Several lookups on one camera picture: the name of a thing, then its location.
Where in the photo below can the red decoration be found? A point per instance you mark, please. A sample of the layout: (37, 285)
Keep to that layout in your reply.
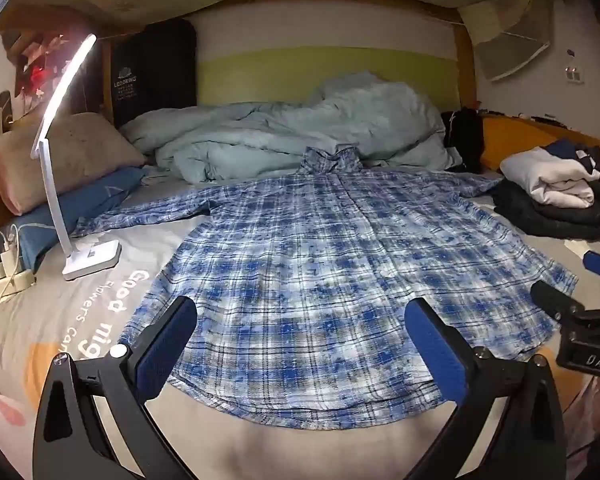
(37, 77)

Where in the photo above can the pink printed cloth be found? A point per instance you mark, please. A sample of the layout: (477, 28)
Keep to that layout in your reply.
(0, 425)

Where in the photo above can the pale checkered canopy cloth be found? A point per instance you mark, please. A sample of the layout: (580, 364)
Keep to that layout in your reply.
(505, 25)

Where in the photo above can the black hanging garment bag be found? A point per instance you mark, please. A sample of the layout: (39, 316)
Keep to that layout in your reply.
(150, 75)

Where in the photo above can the white desk lamp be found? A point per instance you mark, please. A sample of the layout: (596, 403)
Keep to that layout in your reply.
(55, 200)

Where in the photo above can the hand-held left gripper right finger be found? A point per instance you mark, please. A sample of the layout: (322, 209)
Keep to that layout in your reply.
(437, 345)

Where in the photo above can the blue plaid shirt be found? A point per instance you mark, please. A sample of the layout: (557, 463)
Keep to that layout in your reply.
(305, 260)

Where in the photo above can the beige pillow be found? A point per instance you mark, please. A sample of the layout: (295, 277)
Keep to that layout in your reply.
(55, 160)

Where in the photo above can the dark folded clothes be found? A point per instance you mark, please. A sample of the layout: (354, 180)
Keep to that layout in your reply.
(545, 217)

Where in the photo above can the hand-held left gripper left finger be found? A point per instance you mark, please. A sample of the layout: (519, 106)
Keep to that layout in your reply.
(167, 340)

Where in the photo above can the white power strip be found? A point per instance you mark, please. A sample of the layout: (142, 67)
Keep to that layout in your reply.
(10, 284)

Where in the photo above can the navy folded garment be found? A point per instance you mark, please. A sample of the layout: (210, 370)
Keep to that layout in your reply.
(567, 150)

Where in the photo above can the wooden bed frame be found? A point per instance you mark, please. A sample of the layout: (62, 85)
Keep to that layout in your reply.
(530, 135)

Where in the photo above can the light blue duvet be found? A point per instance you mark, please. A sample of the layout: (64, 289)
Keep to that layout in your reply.
(280, 130)

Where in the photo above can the white charger plug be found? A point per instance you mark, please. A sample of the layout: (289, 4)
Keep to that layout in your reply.
(5, 260)

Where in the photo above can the black garment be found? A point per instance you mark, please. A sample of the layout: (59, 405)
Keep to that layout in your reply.
(462, 135)

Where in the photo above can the white cloth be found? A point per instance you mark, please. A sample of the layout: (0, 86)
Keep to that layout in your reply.
(575, 248)

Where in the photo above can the grey printed bed sheet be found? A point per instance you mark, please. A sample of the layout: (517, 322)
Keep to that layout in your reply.
(80, 320)

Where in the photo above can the white folded sweatshirt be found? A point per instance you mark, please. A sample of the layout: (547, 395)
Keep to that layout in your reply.
(545, 175)

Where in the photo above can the blue pillow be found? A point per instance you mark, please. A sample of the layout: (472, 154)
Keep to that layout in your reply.
(80, 200)

